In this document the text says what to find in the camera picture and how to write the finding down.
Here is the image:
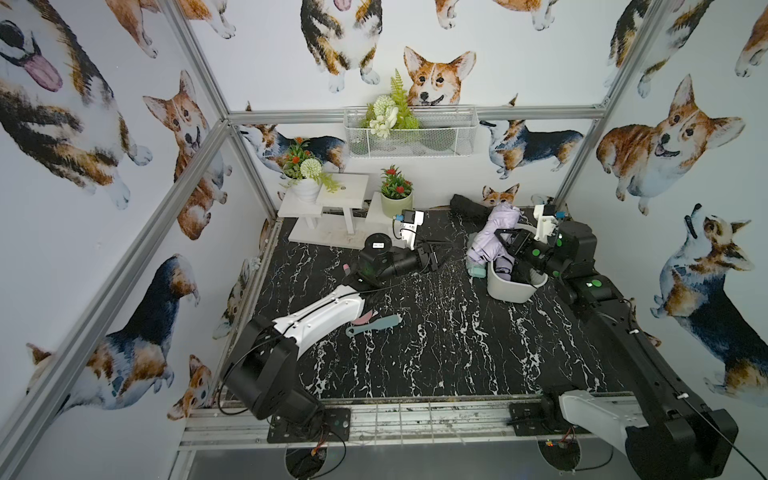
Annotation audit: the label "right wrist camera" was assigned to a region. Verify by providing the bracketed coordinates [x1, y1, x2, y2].
[533, 204, 558, 243]

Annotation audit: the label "white plastic storage box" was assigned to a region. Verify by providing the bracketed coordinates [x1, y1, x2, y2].
[487, 225, 549, 304]

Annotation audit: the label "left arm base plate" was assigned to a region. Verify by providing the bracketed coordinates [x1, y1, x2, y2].
[267, 408, 352, 444]

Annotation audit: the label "white wooden step shelf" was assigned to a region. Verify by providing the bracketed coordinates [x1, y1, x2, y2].
[278, 174, 406, 250]

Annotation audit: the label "green pot red flowers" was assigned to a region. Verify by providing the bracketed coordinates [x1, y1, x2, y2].
[380, 165, 413, 219]

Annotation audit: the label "lilac umbrella back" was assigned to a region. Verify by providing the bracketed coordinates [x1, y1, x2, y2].
[494, 255, 515, 282]

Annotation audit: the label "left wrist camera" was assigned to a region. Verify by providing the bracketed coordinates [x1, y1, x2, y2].
[396, 209, 425, 250]

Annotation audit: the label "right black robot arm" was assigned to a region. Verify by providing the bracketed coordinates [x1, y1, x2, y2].
[495, 221, 738, 479]

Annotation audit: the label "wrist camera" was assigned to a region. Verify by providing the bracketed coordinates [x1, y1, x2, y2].
[533, 204, 558, 243]
[396, 209, 425, 250]

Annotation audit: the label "white pot mixed flowers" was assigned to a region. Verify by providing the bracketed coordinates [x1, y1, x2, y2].
[282, 136, 346, 204]

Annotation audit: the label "black folded umbrella back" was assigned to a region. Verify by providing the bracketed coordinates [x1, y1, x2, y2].
[449, 194, 493, 225]

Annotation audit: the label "white wire wall basket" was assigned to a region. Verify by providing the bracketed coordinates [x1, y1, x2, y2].
[343, 105, 479, 158]

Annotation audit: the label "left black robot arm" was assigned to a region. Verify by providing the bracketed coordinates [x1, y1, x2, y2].
[220, 234, 439, 428]

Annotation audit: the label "mint green umbrella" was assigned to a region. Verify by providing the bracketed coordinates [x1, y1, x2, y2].
[467, 264, 487, 279]

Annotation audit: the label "lilac umbrella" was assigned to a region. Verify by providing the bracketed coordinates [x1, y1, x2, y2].
[465, 204, 522, 272]
[494, 255, 515, 282]

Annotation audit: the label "fern and white flowers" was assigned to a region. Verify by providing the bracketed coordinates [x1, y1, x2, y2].
[361, 70, 421, 140]

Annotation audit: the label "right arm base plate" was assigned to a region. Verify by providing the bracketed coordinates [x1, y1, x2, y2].
[507, 399, 571, 436]

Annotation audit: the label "lilac umbrella front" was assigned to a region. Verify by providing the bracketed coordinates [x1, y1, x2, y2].
[465, 204, 522, 272]

